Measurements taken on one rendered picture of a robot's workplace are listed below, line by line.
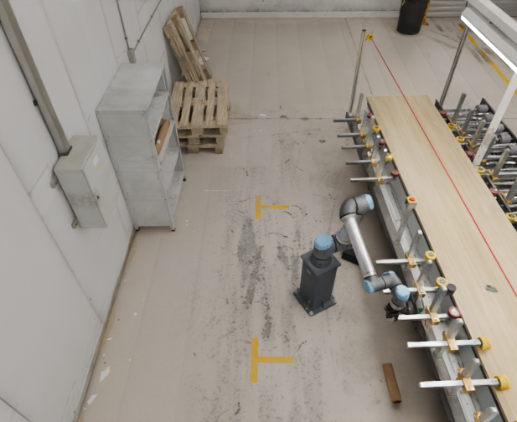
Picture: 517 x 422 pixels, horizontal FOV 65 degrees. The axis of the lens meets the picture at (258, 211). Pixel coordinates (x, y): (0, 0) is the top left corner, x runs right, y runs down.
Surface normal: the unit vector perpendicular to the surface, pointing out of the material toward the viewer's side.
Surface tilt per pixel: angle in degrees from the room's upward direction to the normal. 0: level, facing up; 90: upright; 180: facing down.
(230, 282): 0
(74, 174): 90
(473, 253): 0
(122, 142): 90
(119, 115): 90
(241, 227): 0
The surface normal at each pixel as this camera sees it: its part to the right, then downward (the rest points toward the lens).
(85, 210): -0.02, 0.71
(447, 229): -0.01, -0.70
